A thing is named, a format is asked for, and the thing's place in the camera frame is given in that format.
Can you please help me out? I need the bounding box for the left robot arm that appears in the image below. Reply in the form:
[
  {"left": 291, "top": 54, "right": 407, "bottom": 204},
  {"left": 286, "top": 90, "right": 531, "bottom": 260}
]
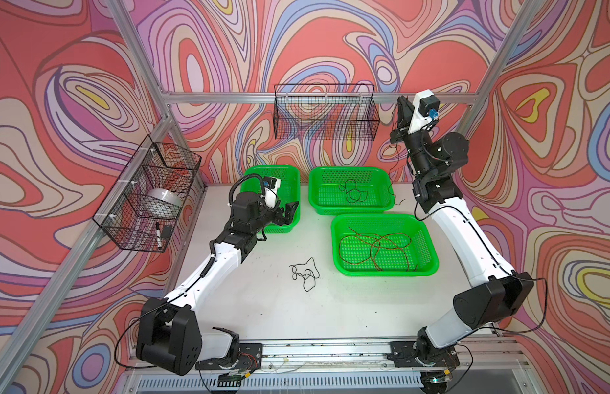
[{"left": 136, "top": 174, "right": 299, "bottom": 376}]

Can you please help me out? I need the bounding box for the rear black wire basket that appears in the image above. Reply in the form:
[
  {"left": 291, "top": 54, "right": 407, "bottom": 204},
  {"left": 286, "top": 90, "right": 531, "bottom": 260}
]
[{"left": 273, "top": 82, "right": 380, "bottom": 141}]

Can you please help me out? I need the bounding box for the white tape roll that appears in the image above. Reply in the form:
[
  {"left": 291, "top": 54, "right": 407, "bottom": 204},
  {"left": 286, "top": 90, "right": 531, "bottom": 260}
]
[{"left": 145, "top": 188, "right": 183, "bottom": 218}]

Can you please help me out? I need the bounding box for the left black wire basket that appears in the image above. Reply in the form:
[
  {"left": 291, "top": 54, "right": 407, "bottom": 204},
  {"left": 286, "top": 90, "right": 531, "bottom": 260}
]
[{"left": 92, "top": 136, "right": 201, "bottom": 253}]

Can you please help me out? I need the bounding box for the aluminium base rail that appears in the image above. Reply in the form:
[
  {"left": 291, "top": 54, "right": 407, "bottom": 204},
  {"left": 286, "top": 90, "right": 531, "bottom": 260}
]
[{"left": 120, "top": 337, "right": 536, "bottom": 393}]

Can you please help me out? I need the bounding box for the red cable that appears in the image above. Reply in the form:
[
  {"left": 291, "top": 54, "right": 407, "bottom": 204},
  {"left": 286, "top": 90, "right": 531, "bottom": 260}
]
[{"left": 338, "top": 226, "right": 418, "bottom": 272}]

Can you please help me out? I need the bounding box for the black wire basket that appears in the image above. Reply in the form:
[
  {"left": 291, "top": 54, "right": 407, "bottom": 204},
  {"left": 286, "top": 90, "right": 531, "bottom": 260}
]
[
  {"left": 92, "top": 136, "right": 201, "bottom": 253},
  {"left": 273, "top": 82, "right": 380, "bottom": 141}
]

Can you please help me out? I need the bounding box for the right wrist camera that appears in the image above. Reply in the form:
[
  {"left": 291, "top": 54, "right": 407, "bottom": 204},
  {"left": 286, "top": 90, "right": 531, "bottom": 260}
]
[{"left": 408, "top": 90, "right": 441, "bottom": 134}]

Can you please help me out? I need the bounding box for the front green basket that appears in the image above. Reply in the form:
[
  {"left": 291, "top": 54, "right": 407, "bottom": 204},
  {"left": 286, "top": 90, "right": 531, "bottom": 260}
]
[{"left": 330, "top": 213, "right": 440, "bottom": 277}]

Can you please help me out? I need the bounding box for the rear right green basket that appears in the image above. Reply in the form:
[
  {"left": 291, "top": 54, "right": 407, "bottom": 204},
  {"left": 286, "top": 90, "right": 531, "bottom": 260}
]
[{"left": 308, "top": 167, "right": 395, "bottom": 216}]

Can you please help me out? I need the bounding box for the green basket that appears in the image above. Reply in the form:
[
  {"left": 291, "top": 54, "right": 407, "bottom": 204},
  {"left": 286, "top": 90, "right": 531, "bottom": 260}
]
[
  {"left": 308, "top": 167, "right": 395, "bottom": 216},
  {"left": 245, "top": 165, "right": 301, "bottom": 234},
  {"left": 330, "top": 213, "right": 440, "bottom": 277}
]

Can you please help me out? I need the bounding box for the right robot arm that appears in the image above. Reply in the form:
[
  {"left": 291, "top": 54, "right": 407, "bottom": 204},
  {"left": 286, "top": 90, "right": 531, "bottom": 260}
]
[{"left": 390, "top": 90, "right": 534, "bottom": 367}]

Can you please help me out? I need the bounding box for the left green basket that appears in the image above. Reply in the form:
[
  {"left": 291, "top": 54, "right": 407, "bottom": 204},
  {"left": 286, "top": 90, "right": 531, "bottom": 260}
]
[{"left": 245, "top": 165, "right": 301, "bottom": 234}]

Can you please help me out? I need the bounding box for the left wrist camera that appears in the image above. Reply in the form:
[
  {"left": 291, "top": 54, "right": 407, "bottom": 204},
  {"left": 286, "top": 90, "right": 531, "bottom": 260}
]
[{"left": 263, "top": 177, "right": 281, "bottom": 208}]

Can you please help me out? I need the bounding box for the black marker pen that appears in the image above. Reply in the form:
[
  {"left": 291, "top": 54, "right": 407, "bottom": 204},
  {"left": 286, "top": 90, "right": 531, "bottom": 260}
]
[{"left": 155, "top": 222, "right": 163, "bottom": 251}]

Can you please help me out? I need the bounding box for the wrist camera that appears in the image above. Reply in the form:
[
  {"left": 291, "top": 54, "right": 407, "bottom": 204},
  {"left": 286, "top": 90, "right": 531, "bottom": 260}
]
[
  {"left": 408, "top": 90, "right": 441, "bottom": 134},
  {"left": 263, "top": 177, "right": 281, "bottom": 208}
]

